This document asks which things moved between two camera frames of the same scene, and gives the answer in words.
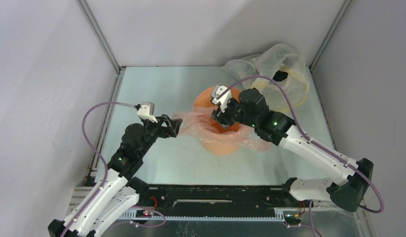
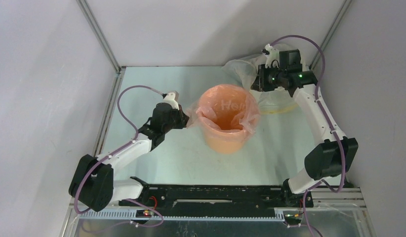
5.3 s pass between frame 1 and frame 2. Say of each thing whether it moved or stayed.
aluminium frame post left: stayed
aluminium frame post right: stayed
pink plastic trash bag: moved
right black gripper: moved
